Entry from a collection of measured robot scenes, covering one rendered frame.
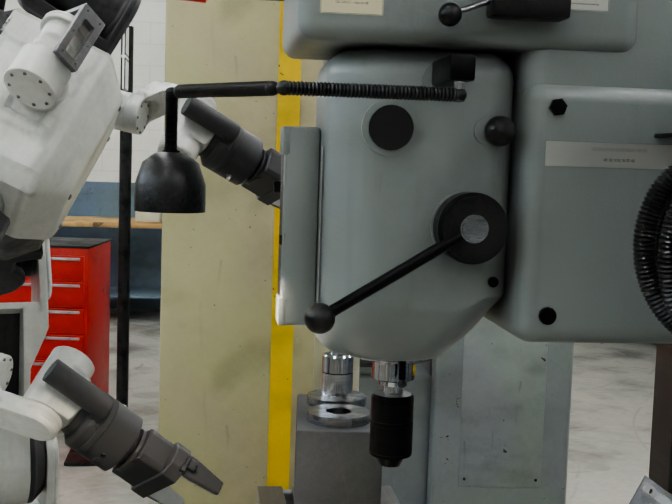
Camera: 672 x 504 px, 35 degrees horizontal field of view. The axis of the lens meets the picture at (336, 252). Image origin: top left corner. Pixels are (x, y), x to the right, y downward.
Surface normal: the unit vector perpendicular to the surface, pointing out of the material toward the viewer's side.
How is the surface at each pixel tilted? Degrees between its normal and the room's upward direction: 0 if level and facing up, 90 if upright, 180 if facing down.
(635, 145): 90
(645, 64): 90
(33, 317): 80
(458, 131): 90
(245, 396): 90
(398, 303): 108
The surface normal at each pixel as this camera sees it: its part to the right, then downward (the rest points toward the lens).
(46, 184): 0.74, 0.44
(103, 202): 0.11, 0.10
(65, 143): 0.89, -0.01
